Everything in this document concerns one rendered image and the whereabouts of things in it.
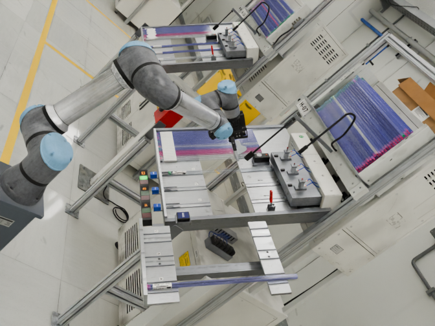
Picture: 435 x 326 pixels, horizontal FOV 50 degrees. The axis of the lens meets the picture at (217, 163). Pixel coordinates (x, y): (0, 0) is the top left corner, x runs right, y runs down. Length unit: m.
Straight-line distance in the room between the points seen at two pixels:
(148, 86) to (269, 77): 1.84
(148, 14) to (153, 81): 4.90
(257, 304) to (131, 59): 1.37
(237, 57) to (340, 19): 2.26
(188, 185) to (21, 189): 0.75
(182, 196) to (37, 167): 0.67
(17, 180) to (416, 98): 1.90
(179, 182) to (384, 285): 1.91
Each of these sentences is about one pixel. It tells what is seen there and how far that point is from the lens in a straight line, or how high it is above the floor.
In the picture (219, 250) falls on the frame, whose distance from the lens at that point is 2.28.
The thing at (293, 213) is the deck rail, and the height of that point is 1.09.
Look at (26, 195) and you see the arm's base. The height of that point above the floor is 0.59.
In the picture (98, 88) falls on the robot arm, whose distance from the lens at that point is 1.64.
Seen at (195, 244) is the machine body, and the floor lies 0.61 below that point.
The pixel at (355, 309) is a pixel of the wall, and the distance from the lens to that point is 3.59.
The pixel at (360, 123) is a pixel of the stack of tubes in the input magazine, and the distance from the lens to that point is 2.17.
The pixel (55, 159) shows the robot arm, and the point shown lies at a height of 0.76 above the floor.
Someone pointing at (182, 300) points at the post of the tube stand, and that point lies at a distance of 1.76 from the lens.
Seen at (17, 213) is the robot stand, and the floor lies 0.51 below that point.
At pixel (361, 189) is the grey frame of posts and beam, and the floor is 1.36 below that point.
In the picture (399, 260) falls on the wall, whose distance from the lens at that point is 3.57.
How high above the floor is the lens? 1.59
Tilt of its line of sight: 18 degrees down
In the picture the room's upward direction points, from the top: 49 degrees clockwise
